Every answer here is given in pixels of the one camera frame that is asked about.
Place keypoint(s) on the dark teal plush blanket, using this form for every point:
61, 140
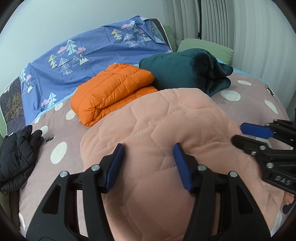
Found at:
180, 67

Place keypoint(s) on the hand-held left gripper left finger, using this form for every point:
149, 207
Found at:
115, 166

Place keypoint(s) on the black puffer jacket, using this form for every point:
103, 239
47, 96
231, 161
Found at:
16, 153

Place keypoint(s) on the person's foot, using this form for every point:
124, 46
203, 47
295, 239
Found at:
289, 199

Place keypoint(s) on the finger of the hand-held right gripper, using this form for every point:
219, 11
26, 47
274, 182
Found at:
254, 131
247, 143

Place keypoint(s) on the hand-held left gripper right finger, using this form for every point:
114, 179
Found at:
182, 166

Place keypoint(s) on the dark forest-print cloth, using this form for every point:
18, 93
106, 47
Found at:
11, 104

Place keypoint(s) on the blue tree-print sheet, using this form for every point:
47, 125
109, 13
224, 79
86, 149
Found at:
92, 58

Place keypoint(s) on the pink polka dot bed cover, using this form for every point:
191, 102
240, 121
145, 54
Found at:
69, 139

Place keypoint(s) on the orange puffer jacket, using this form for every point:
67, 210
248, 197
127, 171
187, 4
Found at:
111, 88

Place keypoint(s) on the grey pleated curtain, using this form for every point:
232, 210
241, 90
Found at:
219, 20

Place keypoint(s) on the pink quilted garment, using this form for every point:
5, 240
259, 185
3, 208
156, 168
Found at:
157, 125

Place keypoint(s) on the green pillow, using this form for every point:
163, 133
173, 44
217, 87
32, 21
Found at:
208, 46
170, 37

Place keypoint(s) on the green ribbed cloth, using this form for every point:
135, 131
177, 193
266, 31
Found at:
2, 125

